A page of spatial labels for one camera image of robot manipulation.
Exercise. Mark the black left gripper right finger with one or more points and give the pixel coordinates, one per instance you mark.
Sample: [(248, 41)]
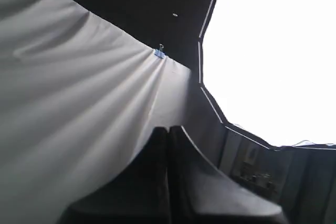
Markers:
[(201, 193)]

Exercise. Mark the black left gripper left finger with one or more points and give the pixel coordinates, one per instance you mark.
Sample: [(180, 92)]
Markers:
[(139, 194)]

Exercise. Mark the grey backdrop cloth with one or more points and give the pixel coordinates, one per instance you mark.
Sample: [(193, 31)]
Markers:
[(79, 99)]

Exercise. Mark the blue binder clip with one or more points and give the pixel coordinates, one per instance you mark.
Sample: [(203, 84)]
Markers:
[(159, 52)]

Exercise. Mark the white octagonal softbox light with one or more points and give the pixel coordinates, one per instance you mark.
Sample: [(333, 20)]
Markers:
[(270, 66)]

